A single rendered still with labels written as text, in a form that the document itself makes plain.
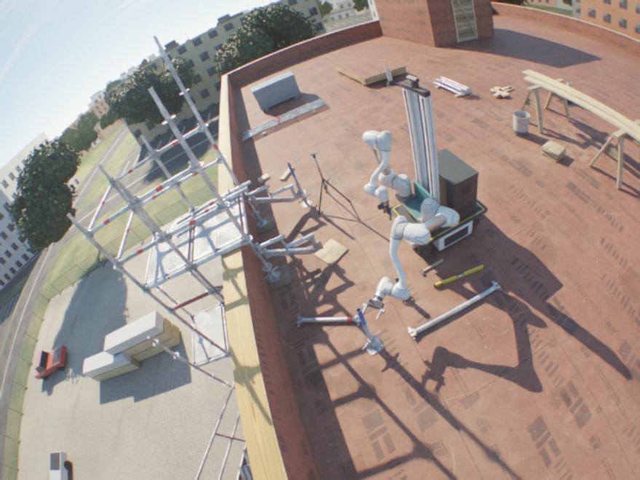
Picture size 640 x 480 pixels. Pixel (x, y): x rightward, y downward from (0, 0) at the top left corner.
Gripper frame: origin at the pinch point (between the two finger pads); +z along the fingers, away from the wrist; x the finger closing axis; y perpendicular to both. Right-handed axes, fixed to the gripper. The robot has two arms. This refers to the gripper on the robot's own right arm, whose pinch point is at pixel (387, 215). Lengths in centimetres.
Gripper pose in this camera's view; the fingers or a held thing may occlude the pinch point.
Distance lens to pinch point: 324.3
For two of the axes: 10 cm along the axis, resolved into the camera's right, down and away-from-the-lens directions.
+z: 3.0, 6.5, 7.0
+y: 9.0, -4.4, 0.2
